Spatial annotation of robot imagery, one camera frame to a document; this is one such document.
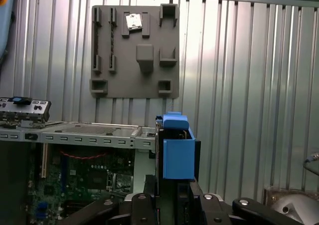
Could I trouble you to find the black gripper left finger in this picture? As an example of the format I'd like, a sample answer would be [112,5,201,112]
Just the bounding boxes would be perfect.
[57,175,161,225]

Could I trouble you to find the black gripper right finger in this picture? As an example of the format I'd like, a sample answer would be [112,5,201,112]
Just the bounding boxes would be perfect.
[191,179,300,225]

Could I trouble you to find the hard disk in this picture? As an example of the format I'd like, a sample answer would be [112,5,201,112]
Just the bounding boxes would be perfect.
[154,111,201,225]

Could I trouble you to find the CPU socket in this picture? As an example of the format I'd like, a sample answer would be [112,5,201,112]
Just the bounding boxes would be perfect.
[90,174,110,189]

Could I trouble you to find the green motherboard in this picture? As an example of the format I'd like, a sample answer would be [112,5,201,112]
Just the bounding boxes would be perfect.
[27,147,137,225]

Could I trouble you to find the blue expansion slot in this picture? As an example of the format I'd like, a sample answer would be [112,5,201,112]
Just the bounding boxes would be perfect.
[60,152,68,186]

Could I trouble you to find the open black PC case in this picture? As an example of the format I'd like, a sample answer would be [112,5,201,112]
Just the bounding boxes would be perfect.
[0,120,160,225]

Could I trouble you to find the cream expansion slot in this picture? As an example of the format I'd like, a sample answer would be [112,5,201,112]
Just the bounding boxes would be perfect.
[41,144,48,179]

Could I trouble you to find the grey parts rack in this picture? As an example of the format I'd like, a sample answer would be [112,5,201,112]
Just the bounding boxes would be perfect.
[89,3,180,98]

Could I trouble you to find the black clip with blue button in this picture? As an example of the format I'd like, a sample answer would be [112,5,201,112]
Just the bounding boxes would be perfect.
[9,96,32,106]

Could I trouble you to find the silver CPU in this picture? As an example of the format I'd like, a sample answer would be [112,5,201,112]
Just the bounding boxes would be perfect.
[125,13,142,30]

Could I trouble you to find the pale blue teach pendant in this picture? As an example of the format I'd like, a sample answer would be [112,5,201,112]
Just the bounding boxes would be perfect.
[0,0,16,66]

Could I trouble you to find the cable with metal plug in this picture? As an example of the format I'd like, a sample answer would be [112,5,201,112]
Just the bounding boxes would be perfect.
[303,154,319,177]

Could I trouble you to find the metal rear port bracket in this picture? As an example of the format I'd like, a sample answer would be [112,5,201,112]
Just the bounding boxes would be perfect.
[0,96,52,130]

